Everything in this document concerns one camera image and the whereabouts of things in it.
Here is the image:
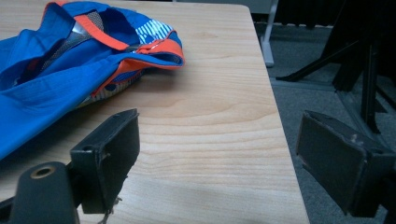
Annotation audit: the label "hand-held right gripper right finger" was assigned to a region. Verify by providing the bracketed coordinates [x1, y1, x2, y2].
[295, 109, 396, 218]

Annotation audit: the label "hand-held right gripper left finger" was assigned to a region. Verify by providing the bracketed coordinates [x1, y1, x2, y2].
[69, 108, 141, 215]

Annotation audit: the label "blue and orange shorts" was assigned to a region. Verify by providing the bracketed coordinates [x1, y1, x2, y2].
[0, 0, 186, 161]

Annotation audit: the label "black tripod stand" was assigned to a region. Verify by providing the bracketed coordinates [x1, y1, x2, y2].
[275, 0, 396, 134]

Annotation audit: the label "white metal table leg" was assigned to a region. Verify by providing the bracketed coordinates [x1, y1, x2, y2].
[260, 0, 279, 68]

